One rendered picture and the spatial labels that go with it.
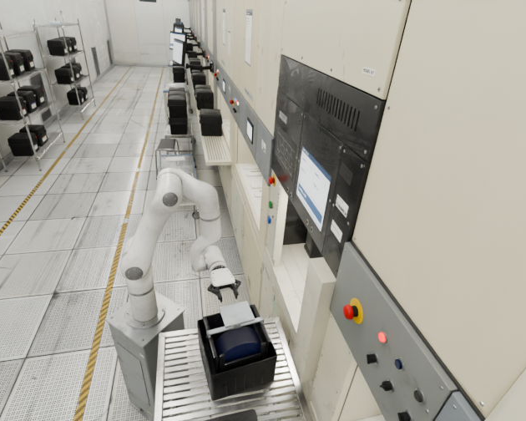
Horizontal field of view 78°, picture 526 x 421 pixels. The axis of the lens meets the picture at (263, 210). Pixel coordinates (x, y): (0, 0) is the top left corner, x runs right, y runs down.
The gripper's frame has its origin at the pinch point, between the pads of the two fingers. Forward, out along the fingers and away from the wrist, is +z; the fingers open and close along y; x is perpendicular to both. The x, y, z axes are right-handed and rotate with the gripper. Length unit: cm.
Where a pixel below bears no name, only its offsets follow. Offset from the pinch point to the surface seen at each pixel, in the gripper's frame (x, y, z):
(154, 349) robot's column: -40, 33, -13
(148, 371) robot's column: -51, 37, -10
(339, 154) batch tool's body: 71, -26, 22
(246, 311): 2.8, -4.1, 12.7
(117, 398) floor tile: -107, 60, -36
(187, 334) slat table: -30.2, 17.2, -9.2
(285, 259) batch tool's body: -19, -45, -35
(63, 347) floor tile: -107, 95, -84
